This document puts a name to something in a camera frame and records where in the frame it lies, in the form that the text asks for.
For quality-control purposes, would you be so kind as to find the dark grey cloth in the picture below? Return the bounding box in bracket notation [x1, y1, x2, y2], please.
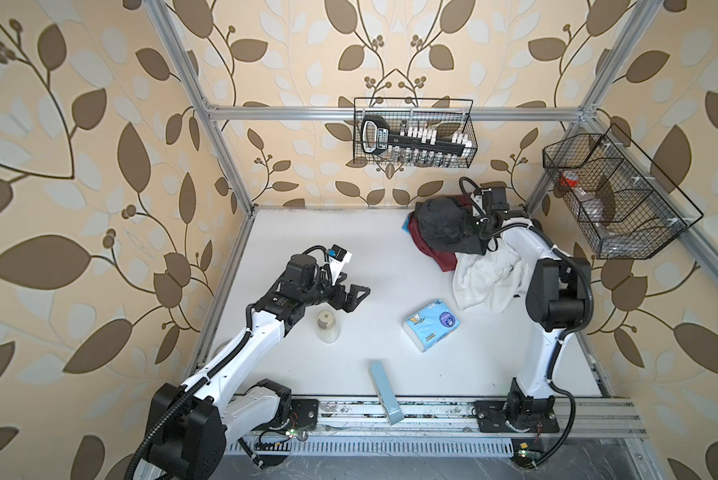
[414, 195, 487, 255]

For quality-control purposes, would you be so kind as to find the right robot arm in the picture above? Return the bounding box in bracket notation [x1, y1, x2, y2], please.
[406, 177, 594, 433]

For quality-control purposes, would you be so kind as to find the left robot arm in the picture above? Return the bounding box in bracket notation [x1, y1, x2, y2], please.
[123, 245, 371, 479]

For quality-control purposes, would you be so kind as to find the white cloth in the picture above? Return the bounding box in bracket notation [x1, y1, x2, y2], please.
[452, 240, 533, 314]

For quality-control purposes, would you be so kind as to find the maroon cloth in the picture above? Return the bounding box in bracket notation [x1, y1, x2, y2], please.
[408, 195, 470, 272]

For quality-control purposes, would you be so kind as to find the white plastic bottle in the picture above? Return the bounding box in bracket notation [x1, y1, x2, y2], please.
[316, 310, 340, 344]

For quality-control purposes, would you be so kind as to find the blue tissue pack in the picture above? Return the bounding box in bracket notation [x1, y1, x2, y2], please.
[402, 300, 460, 352]

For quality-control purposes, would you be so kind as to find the red item in basket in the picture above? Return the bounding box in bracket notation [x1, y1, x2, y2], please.
[559, 170, 580, 190]

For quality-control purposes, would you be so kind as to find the light blue slim box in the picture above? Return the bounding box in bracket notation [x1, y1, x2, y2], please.
[369, 361, 404, 425]

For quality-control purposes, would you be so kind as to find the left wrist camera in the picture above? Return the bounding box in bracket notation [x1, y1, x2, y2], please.
[327, 244, 352, 285]

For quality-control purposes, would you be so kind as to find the black wire basket rear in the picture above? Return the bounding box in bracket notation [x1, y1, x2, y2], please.
[353, 96, 478, 169]

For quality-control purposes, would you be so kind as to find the black wire basket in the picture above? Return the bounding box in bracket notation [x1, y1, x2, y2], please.
[353, 96, 478, 169]
[542, 124, 704, 260]

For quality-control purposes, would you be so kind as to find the black wire basket right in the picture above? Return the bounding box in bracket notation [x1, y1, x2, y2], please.
[542, 124, 704, 260]

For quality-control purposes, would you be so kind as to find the black handled tool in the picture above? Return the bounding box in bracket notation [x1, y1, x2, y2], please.
[359, 115, 476, 156]

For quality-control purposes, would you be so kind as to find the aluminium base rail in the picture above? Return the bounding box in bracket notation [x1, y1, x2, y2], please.
[244, 396, 647, 458]

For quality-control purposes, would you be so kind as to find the aluminium frame post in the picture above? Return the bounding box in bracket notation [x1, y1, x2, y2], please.
[144, 0, 254, 217]

